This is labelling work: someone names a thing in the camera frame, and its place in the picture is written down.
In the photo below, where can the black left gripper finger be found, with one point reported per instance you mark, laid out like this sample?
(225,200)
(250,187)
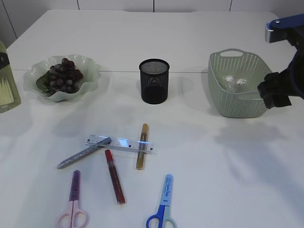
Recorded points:
(4,60)

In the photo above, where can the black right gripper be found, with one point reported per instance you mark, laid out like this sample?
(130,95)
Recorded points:
(276,89)

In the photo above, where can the yellow tea plastic bottle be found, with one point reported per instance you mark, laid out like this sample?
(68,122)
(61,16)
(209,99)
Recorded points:
(9,95)

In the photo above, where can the clear plastic sheet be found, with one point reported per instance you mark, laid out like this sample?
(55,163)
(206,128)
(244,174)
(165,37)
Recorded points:
(233,84)

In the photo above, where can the dark purple grape bunch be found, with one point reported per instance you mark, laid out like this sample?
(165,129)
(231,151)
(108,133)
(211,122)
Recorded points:
(62,77)

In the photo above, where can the green plastic woven basket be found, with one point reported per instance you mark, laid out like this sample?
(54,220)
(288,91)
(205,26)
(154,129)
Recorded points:
(240,64)

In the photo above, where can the green wavy glass plate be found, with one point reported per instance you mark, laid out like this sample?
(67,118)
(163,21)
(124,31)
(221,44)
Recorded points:
(86,65)

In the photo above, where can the black mesh pen holder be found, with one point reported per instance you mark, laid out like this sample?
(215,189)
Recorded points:
(154,79)

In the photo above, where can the silver glitter pen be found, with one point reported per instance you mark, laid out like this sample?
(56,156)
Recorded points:
(84,153)

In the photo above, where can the gold glitter pen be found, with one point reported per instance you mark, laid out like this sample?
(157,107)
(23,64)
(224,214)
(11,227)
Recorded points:
(142,144)

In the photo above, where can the clear plastic ruler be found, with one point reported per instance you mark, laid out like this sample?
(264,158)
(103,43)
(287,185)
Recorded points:
(121,144)

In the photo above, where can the red glitter pen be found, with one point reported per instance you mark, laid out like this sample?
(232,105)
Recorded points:
(114,178)

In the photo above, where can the pink purple capped scissors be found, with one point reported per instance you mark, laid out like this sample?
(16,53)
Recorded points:
(73,207)

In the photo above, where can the blue capped scissors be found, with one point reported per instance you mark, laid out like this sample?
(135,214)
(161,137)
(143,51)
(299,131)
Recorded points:
(164,210)

